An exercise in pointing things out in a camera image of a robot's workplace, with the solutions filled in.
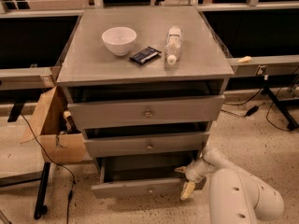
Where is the grey bottom drawer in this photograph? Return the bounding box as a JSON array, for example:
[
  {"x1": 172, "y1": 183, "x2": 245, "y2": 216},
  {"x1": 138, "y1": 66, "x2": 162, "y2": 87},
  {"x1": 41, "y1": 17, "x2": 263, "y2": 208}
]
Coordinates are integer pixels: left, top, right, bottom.
[{"x1": 92, "y1": 150, "x2": 198, "y2": 198}]

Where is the black power adapter cable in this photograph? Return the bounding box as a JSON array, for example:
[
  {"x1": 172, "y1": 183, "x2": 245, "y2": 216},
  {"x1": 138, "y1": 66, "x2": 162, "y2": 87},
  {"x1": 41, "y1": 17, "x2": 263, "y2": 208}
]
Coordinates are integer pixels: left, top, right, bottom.
[{"x1": 221, "y1": 88, "x2": 267, "y2": 118}]

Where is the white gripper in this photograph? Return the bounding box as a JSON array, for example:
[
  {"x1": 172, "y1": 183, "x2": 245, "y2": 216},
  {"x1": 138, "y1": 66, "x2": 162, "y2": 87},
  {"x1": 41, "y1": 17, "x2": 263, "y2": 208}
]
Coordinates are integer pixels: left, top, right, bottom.
[{"x1": 175, "y1": 159, "x2": 209, "y2": 201}]

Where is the grey top drawer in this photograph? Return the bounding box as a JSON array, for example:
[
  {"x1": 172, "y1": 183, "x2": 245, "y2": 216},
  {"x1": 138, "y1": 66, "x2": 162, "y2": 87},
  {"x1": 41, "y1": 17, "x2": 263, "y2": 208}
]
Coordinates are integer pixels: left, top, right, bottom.
[{"x1": 68, "y1": 95, "x2": 224, "y2": 130}]

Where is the black floor cable left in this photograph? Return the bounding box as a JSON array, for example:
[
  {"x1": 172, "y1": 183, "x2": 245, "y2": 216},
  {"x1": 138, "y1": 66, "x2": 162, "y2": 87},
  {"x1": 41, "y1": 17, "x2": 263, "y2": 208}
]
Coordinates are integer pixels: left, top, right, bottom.
[{"x1": 20, "y1": 112, "x2": 77, "y2": 224}]

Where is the grey drawer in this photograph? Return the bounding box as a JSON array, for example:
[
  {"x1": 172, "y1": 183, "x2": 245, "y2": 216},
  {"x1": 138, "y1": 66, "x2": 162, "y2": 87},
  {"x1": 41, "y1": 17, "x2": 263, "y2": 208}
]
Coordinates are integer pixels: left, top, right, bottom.
[
  {"x1": 68, "y1": 95, "x2": 224, "y2": 130},
  {"x1": 92, "y1": 150, "x2": 198, "y2": 198},
  {"x1": 85, "y1": 132, "x2": 209, "y2": 158}
]

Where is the grey drawer cabinet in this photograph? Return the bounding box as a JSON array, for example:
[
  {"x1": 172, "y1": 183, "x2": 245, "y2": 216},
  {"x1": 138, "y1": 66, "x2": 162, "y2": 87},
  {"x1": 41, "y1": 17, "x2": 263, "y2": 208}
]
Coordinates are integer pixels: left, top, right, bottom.
[{"x1": 56, "y1": 6, "x2": 235, "y2": 180}]

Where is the black stand leg right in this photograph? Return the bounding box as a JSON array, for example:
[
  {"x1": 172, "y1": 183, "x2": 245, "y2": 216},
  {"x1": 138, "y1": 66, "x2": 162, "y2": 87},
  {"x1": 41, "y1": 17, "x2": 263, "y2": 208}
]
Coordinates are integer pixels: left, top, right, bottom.
[{"x1": 261, "y1": 75, "x2": 299, "y2": 131}]

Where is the wall power outlet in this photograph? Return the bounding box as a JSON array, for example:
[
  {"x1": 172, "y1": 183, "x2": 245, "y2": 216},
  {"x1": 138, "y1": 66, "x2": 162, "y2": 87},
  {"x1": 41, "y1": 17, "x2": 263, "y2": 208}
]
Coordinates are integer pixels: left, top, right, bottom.
[{"x1": 256, "y1": 65, "x2": 266, "y2": 76}]

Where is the grey middle drawer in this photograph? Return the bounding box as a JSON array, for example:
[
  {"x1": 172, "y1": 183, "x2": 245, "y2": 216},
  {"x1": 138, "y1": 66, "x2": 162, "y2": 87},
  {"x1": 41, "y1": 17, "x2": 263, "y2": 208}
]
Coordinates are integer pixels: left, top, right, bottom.
[{"x1": 85, "y1": 132, "x2": 209, "y2": 158}]

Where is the brown cardboard box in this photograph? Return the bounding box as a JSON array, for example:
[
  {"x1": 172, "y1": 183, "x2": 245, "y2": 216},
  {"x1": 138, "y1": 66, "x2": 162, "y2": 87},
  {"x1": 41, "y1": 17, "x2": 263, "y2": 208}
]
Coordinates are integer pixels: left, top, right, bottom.
[{"x1": 21, "y1": 87, "x2": 87, "y2": 163}]

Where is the clear plastic water bottle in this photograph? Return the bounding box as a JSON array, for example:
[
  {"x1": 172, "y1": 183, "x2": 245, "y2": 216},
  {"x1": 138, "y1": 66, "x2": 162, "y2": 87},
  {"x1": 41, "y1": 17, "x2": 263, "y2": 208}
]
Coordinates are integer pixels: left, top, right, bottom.
[{"x1": 164, "y1": 26, "x2": 182, "y2": 65}]

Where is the small yellow foam piece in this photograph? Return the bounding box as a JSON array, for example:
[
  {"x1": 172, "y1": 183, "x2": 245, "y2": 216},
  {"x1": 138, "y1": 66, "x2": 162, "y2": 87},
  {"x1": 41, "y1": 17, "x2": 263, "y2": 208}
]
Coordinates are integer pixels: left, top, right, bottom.
[{"x1": 237, "y1": 56, "x2": 252, "y2": 63}]

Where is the black table leg left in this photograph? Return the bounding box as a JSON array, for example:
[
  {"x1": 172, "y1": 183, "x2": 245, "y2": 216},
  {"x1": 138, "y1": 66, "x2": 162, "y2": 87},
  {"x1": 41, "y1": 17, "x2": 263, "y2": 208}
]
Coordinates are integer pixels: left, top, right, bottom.
[{"x1": 34, "y1": 162, "x2": 50, "y2": 220}]

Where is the white ceramic bowl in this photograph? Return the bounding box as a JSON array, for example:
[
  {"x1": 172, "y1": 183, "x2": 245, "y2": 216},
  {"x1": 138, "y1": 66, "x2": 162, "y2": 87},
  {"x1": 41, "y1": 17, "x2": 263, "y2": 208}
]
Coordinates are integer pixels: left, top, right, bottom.
[{"x1": 102, "y1": 27, "x2": 137, "y2": 56}]

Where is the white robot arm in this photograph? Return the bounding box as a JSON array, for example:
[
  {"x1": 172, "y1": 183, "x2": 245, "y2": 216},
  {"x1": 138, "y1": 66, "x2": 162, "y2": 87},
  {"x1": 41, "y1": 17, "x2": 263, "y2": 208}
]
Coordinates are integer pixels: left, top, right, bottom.
[{"x1": 175, "y1": 146, "x2": 284, "y2": 224}]

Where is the dark blue snack packet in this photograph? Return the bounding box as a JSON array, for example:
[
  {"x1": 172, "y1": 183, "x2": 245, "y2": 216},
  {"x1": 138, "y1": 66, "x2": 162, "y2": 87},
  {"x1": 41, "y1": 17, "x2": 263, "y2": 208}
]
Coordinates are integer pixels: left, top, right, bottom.
[{"x1": 130, "y1": 47, "x2": 161, "y2": 65}]

